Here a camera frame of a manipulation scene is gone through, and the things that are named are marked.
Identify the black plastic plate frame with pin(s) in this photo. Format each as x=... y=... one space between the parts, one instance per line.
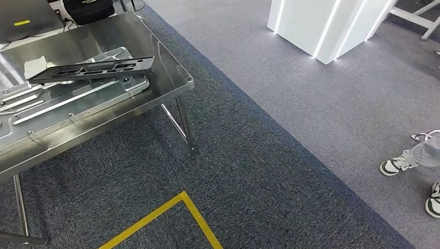
x=144 y=63

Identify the stainless steel workbench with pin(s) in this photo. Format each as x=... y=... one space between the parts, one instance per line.
x=165 y=68

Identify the stamped metal panel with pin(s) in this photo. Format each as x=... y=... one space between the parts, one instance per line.
x=103 y=92

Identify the grey laptop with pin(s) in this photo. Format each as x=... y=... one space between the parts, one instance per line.
x=34 y=10

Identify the chrome chair base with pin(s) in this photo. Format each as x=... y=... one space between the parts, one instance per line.
x=421 y=135

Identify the white metal frame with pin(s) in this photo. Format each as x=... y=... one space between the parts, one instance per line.
x=412 y=17

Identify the white illuminated pillar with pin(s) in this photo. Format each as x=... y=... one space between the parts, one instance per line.
x=302 y=24

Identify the white paper sheet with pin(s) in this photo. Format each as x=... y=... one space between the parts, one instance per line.
x=34 y=67

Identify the person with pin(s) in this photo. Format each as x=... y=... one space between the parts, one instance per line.
x=426 y=154

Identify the black rounded device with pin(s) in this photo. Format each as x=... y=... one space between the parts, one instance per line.
x=89 y=12

